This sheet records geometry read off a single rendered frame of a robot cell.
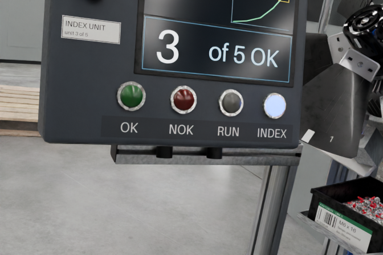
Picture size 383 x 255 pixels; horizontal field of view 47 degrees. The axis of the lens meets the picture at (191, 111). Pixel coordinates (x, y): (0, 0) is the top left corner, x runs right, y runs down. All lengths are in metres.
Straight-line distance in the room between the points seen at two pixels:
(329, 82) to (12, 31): 5.41
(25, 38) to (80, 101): 5.89
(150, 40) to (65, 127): 0.11
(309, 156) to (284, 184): 1.99
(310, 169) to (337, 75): 1.48
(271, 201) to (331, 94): 0.57
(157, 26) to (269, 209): 0.29
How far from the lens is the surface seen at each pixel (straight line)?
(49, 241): 2.27
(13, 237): 2.30
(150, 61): 0.40
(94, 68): 0.39
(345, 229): 0.90
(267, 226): 0.60
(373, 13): 1.21
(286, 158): 0.56
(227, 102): 0.42
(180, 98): 0.40
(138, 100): 0.39
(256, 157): 0.54
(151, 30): 0.41
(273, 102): 0.45
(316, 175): 2.54
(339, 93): 1.12
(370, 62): 1.20
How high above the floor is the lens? 1.21
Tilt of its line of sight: 14 degrees down
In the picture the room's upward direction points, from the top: 9 degrees clockwise
